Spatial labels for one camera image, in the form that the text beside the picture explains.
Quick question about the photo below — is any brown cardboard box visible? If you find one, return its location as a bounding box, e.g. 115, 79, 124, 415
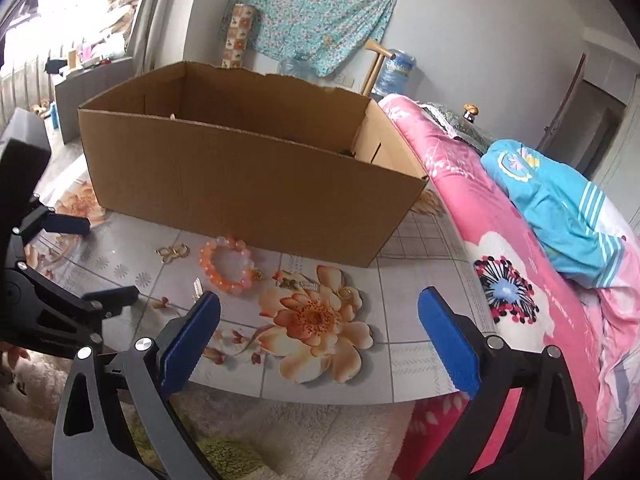
78, 62, 426, 266

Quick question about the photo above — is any grey curtain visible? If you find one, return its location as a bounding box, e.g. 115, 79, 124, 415
126, 0, 169, 76

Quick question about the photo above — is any blue folded blanket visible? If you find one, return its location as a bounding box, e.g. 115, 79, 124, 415
480, 140, 634, 288

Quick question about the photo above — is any silver rhinestone bar pendant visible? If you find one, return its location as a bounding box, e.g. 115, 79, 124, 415
299, 281, 322, 292

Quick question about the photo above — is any orange pink bead bracelet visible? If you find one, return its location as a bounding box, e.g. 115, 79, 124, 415
198, 235, 257, 296

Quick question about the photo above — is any wooden chair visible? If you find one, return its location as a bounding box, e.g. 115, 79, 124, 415
360, 39, 396, 96

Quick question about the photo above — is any pink floral quilt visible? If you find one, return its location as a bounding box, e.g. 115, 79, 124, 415
381, 94, 639, 474

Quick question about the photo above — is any gold bow brooch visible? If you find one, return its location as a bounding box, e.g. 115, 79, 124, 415
155, 246, 180, 264

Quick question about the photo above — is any mushroom shaped ornament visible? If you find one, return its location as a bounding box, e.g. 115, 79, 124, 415
463, 103, 480, 122

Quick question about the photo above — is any teal floral wall cloth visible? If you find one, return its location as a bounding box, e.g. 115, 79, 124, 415
224, 0, 397, 78

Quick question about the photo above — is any dark grey cabinet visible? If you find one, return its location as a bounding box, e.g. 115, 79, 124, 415
54, 58, 134, 144

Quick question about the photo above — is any gold hoop earring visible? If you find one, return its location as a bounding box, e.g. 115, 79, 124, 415
172, 244, 190, 258

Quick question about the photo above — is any patterned roll by wall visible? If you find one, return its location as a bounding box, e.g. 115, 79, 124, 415
221, 3, 257, 68

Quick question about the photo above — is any blue water jug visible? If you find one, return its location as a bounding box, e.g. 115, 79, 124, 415
372, 49, 416, 96

